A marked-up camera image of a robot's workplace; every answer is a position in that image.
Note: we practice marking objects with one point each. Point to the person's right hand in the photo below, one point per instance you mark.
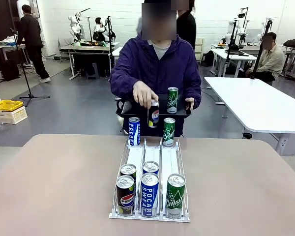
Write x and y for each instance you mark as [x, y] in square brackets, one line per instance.
[142, 93]

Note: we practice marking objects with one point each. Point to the person's left hand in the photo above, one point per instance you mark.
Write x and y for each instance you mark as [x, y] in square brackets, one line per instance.
[191, 103]

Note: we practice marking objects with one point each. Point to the black plastic tray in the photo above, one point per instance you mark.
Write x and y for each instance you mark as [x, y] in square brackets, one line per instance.
[177, 115]

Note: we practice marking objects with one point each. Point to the green Chilsung cider can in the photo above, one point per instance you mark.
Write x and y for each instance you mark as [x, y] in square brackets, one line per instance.
[172, 100]
[168, 134]
[175, 199]

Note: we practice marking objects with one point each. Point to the black Pepsi can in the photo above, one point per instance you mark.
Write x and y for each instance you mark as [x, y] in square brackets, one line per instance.
[125, 196]
[153, 118]
[128, 170]

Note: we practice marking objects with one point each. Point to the person's left forearm purple sleeve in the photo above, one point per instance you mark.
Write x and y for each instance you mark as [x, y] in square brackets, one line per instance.
[196, 93]

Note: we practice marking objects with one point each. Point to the person's right forearm purple sleeve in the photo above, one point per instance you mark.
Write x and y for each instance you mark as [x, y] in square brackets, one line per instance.
[123, 83]

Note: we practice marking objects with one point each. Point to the person in purple jacket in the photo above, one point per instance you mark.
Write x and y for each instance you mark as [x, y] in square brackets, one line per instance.
[159, 71]

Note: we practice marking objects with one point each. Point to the standing person in black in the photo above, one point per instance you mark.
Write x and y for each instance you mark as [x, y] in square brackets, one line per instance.
[186, 27]

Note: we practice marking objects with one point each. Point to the seated person in beige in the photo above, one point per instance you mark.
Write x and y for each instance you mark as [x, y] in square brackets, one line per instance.
[273, 61]

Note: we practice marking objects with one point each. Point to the blue Pocari Sweat can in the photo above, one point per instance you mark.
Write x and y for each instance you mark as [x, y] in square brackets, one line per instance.
[150, 167]
[150, 196]
[134, 132]

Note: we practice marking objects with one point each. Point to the white drawer cabinet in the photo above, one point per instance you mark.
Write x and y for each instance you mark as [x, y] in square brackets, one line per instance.
[199, 49]

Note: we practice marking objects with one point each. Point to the small white desk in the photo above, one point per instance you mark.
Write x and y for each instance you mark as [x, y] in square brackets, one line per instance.
[226, 54]

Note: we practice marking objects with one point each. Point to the large white table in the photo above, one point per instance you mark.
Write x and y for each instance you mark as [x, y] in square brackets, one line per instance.
[255, 103]

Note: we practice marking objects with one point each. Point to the black pole stand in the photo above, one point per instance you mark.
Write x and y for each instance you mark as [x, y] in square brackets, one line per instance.
[253, 76]

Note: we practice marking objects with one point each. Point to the grey work table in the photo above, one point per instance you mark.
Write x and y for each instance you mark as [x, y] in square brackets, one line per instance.
[88, 48]

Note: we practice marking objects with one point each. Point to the black and white robot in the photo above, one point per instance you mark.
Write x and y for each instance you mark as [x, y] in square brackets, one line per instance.
[99, 29]

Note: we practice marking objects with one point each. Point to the white robot on desk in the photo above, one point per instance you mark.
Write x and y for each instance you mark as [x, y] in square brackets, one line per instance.
[241, 30]

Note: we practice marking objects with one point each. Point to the white humanoid robot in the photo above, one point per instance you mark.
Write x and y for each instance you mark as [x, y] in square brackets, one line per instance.
[75, 27]

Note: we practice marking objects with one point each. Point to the black tripod stand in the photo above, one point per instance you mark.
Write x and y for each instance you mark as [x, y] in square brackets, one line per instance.
[30, 94]

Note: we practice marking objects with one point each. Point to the black bag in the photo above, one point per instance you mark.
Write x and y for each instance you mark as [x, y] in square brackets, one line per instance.
[293, 43]

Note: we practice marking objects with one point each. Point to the yellow plastic crate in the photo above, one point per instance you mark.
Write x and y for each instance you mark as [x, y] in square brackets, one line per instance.
[14, 108]

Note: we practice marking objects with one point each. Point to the man in black suit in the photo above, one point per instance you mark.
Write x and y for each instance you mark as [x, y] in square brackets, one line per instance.
[30, 29]

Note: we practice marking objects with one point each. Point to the white plastic crate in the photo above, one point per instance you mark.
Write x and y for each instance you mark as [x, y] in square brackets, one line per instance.
[12, 116]

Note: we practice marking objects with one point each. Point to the black case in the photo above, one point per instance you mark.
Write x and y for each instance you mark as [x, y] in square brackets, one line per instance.
[11, 70]

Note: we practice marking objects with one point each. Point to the clear plastic bowl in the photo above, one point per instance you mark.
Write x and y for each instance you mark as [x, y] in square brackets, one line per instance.
[1, 124]

